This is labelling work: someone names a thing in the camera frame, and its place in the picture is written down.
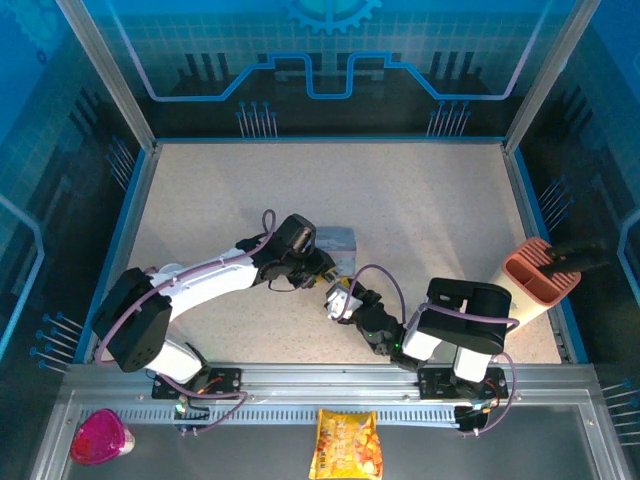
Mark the pink white knife block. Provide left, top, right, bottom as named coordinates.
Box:
left=487, top=237, right=584, bottom=332

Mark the aluminium slotted frame rail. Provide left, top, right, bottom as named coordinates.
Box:
left=64, top=363, right=601, bottom=426

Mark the yellow chips bag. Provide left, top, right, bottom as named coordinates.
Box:
left=308, top=408, right=385, bottom=480

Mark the black knife handle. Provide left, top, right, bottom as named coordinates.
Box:
left=548, top=238, right=610, bottom=262
left=541, top=257, right=611, bottom=277

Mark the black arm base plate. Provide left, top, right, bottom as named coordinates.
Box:
left=417, top=367, right=504, bottom=402
left=151, top=367, right=244, bottom=401

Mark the cartoon bunny tin box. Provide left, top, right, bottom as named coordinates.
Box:
left=314, top=226, right=357, bottom=277

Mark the pink lidded cup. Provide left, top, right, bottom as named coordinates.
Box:
left=69, top=408, right=137, bottom=467

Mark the aluminium frame post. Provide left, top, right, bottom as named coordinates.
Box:
left=54, top=0, right=159, bottom=154
left=502, top=0, right=601, bottom=154

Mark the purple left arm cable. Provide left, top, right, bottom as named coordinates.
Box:
left=92, top=208, right=279, bottom=434

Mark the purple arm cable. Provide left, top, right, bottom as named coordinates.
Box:
left=342, top=263, right=521, bottom=437
left=92, top=208, right=279, bottom=434

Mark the aluminium side frame rail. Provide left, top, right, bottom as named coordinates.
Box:
left=502, top=142, right=590, bottom=365
left=79, top=143, right=162, bottom=364

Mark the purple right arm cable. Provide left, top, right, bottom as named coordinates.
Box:
left=342, top=263, right=521, bottom=437

